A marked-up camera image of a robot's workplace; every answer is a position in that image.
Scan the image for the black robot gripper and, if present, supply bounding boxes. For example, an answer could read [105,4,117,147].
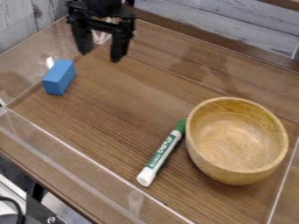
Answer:
[65,0,136,63]

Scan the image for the blue rectangular block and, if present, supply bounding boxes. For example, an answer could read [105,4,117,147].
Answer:
[41,59,76,95]

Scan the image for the black table leg bracket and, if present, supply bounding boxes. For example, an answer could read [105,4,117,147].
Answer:
[25,182,65,224]

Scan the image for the black cable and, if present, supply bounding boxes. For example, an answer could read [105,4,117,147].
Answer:
[0,196,26,224]

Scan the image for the clear acrylic tray walls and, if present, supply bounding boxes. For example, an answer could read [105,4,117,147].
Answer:
[0,12,299,224]

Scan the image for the brown wooden bowl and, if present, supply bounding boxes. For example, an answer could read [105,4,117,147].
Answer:
[185,97,288,186]

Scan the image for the green and white marker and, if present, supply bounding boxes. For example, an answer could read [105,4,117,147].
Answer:
[136,119,186,187]

